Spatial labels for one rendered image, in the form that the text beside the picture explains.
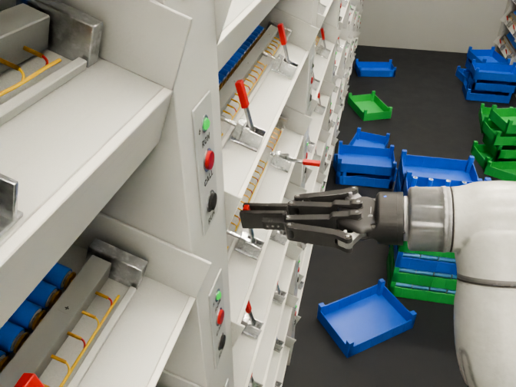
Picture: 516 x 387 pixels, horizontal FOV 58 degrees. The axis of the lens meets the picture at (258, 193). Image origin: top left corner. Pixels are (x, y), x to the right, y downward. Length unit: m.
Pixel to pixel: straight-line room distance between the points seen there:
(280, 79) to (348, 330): 1.19
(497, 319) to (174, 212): 0.43
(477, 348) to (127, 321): 0.44
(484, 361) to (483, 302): 0.07
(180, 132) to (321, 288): 1.67
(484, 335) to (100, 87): 0.54
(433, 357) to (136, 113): 1.66
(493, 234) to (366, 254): 1.54
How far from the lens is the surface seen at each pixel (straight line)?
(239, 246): 0.75
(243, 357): 0.88
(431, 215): 0.64
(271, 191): 0.89
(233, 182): 0.57
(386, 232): 0.65
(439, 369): 1.83
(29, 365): 0.36
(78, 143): 0.26
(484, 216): 0.64
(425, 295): 2.00
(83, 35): 0.31
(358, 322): 1.87
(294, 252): 1.32
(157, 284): 0.44
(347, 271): 2.06
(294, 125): 1.10
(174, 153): 0.35
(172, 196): 0.37
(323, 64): 1.54
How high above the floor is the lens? 1.42
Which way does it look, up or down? 35 degrees down
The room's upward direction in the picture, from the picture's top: straight up
